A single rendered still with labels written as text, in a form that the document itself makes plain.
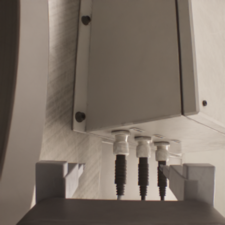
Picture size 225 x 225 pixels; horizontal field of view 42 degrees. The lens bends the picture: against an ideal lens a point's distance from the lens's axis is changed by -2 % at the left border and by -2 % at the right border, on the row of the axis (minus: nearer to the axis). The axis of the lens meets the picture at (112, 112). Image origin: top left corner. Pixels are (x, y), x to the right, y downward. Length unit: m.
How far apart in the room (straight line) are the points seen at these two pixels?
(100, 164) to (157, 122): 0.09
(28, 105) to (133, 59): 0.11
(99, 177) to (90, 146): 0.03
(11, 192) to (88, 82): 0.16
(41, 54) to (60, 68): 0.08
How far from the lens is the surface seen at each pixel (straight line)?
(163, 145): 0.33
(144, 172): 0.30
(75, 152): 0.28
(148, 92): 0.25
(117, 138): 0.28
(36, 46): 0.21
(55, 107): 0.27
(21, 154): 0.19
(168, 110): 0.23
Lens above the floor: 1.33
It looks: 46 degrees up
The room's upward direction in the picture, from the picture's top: 46 degrees clockwise
